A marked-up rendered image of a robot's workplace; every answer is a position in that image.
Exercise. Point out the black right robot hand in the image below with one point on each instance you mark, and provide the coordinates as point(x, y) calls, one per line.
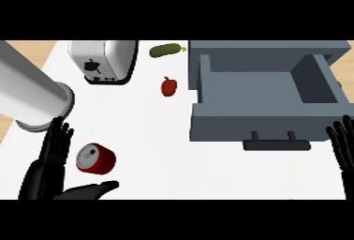
point(344, 143)

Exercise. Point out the green cucumber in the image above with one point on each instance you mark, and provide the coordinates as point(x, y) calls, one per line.
point(164, 50)

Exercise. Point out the red can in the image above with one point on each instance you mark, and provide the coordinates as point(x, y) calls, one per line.
point(94, 158)

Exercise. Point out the grey cabinet body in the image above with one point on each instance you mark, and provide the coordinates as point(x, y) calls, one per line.
point(258, 53)

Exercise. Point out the small orange object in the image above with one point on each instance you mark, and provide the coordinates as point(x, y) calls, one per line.
point(183, 49)

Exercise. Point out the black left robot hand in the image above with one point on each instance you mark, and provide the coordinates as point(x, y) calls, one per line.
point(50, 162)

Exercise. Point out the large white cylinder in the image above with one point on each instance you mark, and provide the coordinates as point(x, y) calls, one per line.
point(30, 90)

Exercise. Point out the grey open drawer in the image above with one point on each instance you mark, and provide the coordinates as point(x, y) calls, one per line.
point(267, 109)

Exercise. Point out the silver toaster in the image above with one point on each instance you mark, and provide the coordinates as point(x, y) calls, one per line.
point(106, 61)

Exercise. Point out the red bell pepper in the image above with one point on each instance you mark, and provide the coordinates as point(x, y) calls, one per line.
point(168, 86)

